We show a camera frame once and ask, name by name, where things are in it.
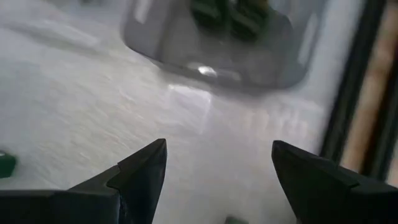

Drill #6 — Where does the dark green spice tin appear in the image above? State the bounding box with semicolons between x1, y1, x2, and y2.
0;151;17;179

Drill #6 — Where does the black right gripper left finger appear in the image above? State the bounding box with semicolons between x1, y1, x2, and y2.
0;138;168;224

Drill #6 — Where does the grey translucent plastic bin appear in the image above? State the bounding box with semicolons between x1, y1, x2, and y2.
119;0;327;95

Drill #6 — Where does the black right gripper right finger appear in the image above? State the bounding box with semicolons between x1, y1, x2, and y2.
271;140;398;224

